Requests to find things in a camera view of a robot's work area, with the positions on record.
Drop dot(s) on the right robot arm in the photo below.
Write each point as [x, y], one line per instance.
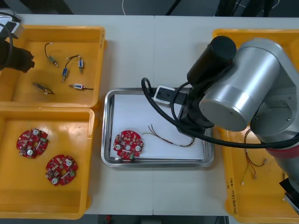
[252, 81]

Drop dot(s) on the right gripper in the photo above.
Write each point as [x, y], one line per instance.
[194, 116]

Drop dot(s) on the white label solenoid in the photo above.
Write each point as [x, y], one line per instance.
[77, 86]

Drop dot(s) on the round red circuit board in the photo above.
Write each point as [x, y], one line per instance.
[61, 170]
[128, 145]
[32, 143]

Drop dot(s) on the blue label solenoid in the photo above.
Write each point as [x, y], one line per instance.
[81, 63]
[65, 73]

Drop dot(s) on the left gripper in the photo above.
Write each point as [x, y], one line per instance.
[21, 59]

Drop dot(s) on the yellow-orange plastic bin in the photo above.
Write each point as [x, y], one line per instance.
[245, 198]
[257, 33]
[28, 198]
[30, 98]

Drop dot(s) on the black stand leg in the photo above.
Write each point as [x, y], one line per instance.
[174, 6]

